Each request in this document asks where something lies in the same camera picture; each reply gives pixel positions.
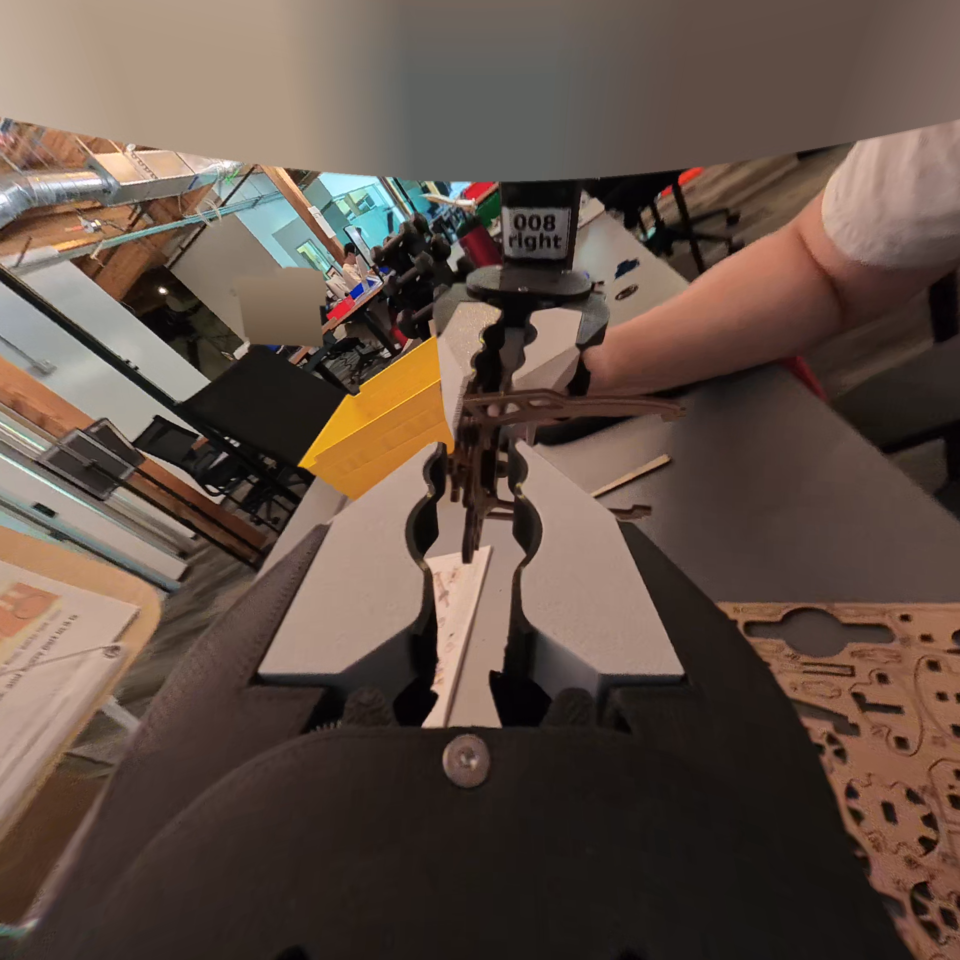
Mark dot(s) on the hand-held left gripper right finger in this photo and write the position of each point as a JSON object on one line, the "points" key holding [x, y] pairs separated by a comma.
{"points": [[600, 600]]}

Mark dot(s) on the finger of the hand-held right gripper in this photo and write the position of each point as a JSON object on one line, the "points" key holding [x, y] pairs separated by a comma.
{"points": [[459, 360], [559, 345]]}

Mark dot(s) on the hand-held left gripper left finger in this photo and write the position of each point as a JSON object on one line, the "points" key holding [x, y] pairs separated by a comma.
{"points": [[352, 600]]}

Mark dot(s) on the wooden model assembly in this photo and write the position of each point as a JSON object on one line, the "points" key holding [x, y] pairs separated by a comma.
{"points": [[480, 480]]}

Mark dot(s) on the person's right forearm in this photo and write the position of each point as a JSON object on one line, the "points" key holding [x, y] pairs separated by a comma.
{"points": [[735, 315]]}

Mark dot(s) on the laser-cut wooden parts sheet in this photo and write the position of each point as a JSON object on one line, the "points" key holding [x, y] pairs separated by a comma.
{"points": [[900, 720]]}

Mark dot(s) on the red container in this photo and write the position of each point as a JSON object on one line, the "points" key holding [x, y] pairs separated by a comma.
{"points": [[480, 232]]}

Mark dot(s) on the black equipment rack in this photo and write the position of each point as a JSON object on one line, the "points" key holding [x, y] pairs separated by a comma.
{"points": [[412, 277]]}

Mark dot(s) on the illustrated instruction booklet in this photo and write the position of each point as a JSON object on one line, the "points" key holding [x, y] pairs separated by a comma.
{"points": [[457, 622]]}

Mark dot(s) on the yellow plastic bin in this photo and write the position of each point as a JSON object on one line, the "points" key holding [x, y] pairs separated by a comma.
{"points": [[375, 435]]}

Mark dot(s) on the flat wooden stick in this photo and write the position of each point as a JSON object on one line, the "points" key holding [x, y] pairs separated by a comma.
{"points": [[634, 474]]}

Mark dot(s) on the wooden document stand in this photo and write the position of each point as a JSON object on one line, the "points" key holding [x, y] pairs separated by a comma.
{"points": [[142, 592]]}

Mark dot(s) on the black hard case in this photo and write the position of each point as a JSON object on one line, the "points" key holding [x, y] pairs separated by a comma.
{"points": [[90, 459]]}

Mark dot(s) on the printed instruction sheet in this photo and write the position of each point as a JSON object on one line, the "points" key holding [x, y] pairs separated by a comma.
{"points": [[45, 697]]}

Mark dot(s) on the silver ventilation duct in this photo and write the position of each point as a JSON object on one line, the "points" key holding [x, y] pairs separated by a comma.
{"points": [[52, 187]]}

